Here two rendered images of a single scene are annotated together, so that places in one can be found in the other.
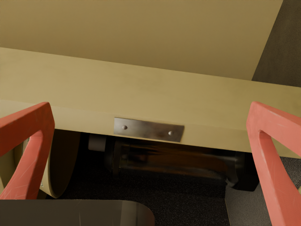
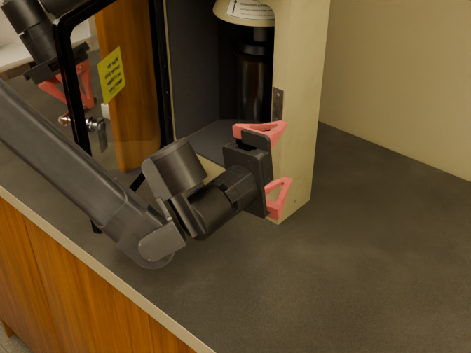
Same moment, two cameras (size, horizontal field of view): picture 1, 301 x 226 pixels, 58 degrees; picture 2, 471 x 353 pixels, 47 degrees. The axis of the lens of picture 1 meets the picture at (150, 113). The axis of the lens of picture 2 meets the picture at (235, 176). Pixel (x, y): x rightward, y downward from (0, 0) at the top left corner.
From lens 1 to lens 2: 0.71 m
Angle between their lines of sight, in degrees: 34
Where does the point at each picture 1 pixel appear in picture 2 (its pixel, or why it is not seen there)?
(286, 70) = (332, 160)
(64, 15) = not seen: outside the picture
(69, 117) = (281, 64)
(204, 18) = (388, 82)
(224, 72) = (337, 98)
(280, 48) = (352, 153)
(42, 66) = (316, 22)
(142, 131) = (276, 104)
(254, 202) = not seen: hidden behind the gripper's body
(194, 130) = not seen: hidden behind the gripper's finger
